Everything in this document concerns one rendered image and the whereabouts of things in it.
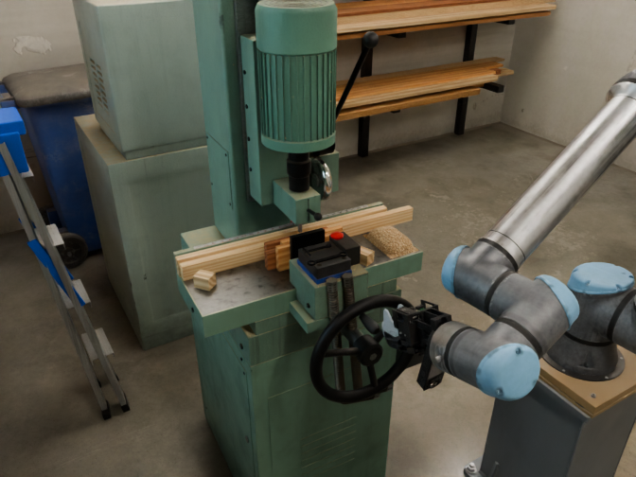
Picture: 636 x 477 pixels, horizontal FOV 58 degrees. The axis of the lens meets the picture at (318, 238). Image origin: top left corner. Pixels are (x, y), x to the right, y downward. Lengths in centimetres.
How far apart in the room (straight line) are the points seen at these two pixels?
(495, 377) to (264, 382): 73
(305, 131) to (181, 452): 134
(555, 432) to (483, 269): 86
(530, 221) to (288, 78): 57
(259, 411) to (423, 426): 90
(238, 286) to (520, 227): 66
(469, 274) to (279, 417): 76
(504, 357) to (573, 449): 90
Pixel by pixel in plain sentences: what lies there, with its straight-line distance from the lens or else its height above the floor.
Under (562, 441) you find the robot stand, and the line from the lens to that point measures 180.
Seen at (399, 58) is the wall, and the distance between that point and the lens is 457.
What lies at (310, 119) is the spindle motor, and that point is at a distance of 129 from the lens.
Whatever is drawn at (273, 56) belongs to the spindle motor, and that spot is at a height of 141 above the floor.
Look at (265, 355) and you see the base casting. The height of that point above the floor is 73.
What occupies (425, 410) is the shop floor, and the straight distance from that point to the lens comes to 235.
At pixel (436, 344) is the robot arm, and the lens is 101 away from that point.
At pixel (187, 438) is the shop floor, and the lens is 227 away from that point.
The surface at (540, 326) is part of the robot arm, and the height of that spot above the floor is 111.
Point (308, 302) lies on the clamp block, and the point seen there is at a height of 90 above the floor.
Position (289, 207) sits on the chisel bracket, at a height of 103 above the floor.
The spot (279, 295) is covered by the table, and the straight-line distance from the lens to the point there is 135.
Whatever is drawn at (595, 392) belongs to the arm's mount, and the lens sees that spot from 170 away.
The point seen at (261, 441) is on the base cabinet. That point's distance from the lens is 163.
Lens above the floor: 168
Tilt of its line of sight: 30 degrees down
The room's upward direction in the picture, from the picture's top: straight up
